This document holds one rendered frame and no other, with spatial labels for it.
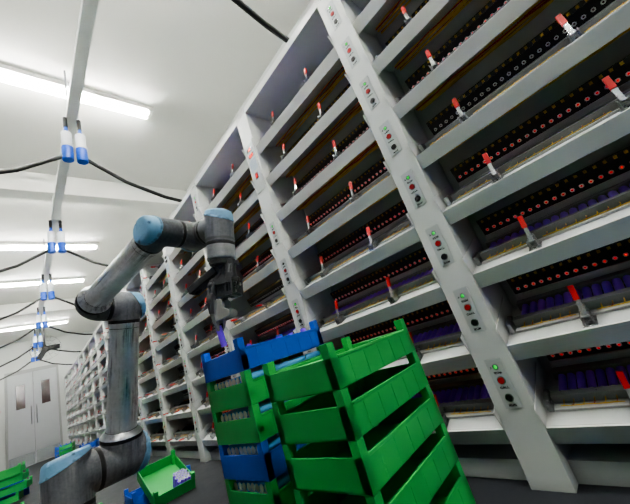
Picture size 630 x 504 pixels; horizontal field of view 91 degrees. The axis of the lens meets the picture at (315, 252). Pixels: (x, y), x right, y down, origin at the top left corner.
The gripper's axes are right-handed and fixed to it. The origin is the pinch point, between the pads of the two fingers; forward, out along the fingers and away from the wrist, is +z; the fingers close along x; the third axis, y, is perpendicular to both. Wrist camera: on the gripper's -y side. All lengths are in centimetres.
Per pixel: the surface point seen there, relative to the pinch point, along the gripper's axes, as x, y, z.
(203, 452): 121, -91, 76
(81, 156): 50, -123, -119
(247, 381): -12.6, 15.0, 14.3
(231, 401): -8.8, 8.3, 19.3
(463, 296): 10, 71, 0
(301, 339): 5.7, 23.8, 6.7
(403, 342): -7, 53, 10
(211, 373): -5.3, 0.6, 12.5
